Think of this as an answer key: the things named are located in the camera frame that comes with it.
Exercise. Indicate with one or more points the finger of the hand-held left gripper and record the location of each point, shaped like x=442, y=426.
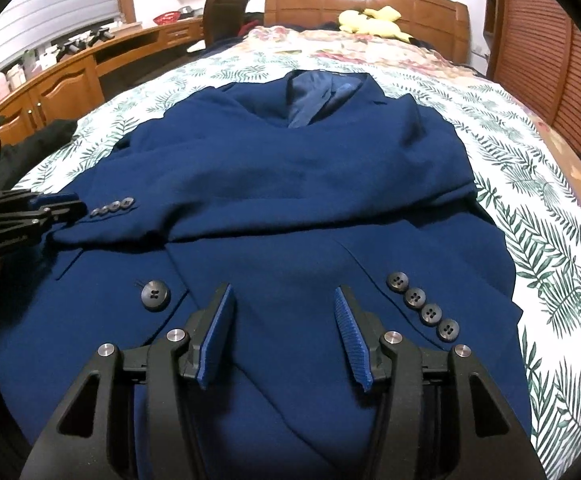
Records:
x=45, y=200
x=45, y=217

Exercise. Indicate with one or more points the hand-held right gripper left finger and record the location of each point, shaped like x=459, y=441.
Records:
x=215, y=340

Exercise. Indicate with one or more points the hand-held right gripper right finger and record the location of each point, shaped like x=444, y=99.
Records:
x=353, y=345

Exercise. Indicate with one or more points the navy blue suit jacket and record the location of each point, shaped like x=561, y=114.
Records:
x=295, y=185

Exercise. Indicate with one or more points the black folded clothes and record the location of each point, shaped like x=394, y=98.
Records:
x=45, y=145

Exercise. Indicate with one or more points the white jar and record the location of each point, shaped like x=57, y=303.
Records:
x=15, y=80

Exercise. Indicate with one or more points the pale green bottle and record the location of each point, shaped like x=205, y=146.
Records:
x=31, y=65

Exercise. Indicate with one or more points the wooden desk cabinet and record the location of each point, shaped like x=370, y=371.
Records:
x=65, y=85

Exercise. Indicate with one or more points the grey window blind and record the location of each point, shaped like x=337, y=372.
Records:
x=45, y=10

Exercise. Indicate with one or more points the red bowl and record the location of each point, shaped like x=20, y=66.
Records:
x=166, y=17

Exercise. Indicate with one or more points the leaf print bed sheet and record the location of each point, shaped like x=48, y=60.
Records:
x=545, y=220

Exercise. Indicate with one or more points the metal pot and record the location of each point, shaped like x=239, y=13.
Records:
x=186, y=10

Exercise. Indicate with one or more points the dark wooden chair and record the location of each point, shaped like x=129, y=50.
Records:
x=220, y=15

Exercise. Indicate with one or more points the dark red bag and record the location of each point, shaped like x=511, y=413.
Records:
x=253, y=25

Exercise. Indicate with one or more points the floral quilt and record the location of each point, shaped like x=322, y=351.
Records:
x=370, y=55

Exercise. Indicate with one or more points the yellow plush toy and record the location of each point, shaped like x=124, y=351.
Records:
x=365, y=22

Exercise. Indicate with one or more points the wooden bed headboard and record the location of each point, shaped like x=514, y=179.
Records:
x=310, y=5

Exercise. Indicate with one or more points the wooden louvered wardrobe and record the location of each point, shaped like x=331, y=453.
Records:
x=535, y=35

